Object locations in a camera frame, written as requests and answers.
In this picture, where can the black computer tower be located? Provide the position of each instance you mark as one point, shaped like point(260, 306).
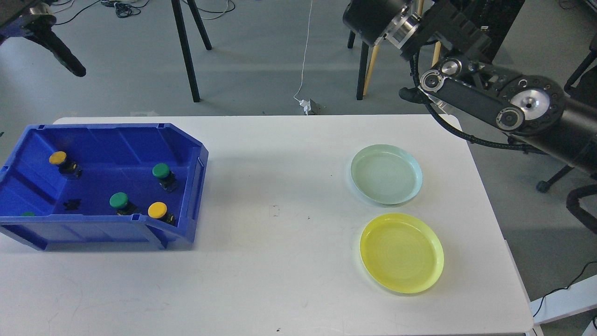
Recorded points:
point(494, 18)

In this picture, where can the black table leg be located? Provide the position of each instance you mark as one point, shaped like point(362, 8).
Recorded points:
point(363, 67)

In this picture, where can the yellow button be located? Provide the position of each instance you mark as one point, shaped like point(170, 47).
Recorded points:
point(67, 167)
point(160, 211)

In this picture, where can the white frame bar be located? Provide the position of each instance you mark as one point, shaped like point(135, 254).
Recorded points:
point(578, 298)

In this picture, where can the blue plastic bin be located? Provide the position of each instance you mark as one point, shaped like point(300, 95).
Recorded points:
point(114, 158)

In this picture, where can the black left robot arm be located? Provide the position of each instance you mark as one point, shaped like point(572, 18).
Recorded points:
point(34, 21)

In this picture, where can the black tripod legs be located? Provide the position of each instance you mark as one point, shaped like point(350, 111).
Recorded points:
point(185, 47)

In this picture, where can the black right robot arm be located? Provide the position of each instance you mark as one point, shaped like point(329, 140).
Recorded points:
point(451, 72)

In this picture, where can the yellow plate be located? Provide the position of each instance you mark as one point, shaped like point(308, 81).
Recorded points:
point(402, 253)

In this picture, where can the wooden leg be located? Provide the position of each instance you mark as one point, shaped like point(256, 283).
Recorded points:
point(436, 53)
point(370, 68)

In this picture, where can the black office chair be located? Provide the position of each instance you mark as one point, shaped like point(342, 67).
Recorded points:
point(581, 86)

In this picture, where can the green button front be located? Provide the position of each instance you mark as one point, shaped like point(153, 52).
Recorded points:
point(122, 205)

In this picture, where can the light green plate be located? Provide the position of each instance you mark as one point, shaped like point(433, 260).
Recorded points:
point(386, 174)

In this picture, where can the green button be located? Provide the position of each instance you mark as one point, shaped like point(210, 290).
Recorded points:
point(165, 176)
point(122, 205)

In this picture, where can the wooden leg right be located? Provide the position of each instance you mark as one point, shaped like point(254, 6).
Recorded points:
point(436, 53)

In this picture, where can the small black part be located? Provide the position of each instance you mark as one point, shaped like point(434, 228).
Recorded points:
point(72, 204)

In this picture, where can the wooden leg left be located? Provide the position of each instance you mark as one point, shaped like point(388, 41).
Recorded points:
point(370, 68)

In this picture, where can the white power plug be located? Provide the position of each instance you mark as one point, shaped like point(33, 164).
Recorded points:
point(306, 106)

